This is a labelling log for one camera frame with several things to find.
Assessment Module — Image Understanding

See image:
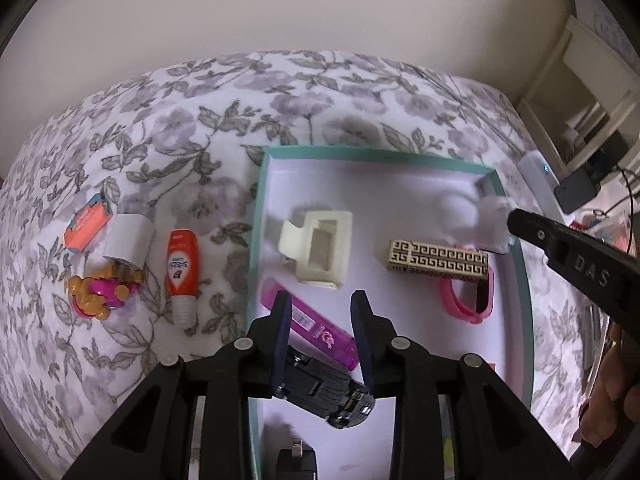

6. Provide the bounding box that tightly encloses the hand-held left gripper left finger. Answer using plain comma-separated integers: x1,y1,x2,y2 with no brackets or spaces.
62,291,293,480

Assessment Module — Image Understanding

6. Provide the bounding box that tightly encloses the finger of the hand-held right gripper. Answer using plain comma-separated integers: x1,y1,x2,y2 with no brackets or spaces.
506,207,640,348

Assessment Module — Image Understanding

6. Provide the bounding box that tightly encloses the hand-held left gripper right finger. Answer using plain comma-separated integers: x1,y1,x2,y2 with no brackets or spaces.
350,290,583,480

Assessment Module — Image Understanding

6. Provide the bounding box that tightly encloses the purple plastic case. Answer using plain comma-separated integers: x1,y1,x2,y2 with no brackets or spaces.
260,277,360,372

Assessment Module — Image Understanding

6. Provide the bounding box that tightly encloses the black toy car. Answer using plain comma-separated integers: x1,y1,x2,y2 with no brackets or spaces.
272,345,377,431

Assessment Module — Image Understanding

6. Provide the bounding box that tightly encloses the white fluffy plush toy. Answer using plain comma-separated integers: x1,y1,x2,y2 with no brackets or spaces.
440,192,516,256

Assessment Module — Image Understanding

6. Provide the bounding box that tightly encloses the black plug charger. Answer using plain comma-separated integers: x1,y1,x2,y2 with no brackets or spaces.
276,437,318,480

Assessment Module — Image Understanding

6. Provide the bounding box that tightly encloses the teal box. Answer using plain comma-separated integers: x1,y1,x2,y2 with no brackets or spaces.
247,145,535,480

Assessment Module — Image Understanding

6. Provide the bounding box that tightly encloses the person's right hand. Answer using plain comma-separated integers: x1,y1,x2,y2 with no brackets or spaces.
579,326,640,442

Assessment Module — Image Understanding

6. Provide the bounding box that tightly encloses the black square device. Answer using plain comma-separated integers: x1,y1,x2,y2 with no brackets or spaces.
554,167,601,215

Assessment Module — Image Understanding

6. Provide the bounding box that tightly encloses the white power bank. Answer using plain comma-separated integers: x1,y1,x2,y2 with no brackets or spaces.
517,152,568,216

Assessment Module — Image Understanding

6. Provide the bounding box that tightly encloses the cream hair claw clip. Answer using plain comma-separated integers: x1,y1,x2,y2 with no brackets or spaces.
278,208,353,290

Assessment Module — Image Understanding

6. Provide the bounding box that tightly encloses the cream black patterned bar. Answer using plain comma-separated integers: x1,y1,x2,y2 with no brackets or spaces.
387,239,491,281

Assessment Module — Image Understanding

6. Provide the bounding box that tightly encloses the small orange bottle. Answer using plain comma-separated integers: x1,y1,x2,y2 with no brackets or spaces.
164,229,200,326

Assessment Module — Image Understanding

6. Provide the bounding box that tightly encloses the brown pink toy dog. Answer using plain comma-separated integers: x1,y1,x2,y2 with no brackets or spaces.
67,260,143,321

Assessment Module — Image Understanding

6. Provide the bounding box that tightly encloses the grey white tape roll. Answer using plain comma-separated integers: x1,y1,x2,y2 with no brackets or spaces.
102,214,155,267

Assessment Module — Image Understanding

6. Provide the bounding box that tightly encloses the cream shelf unit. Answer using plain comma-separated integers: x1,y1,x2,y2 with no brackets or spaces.
515,15,640,171

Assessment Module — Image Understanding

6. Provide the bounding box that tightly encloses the orange blue eraser case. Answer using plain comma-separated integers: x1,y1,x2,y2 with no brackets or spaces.
64,195,112,253

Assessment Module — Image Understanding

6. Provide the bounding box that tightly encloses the floral blanket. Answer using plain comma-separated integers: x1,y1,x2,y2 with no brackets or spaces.
0,50,616,480

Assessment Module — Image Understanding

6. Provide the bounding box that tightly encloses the black cable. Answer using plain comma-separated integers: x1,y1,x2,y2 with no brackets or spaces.
597,162,640,218

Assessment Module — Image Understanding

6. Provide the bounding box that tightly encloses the pink plastic ring clip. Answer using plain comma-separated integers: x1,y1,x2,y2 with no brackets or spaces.
440,265,496,326

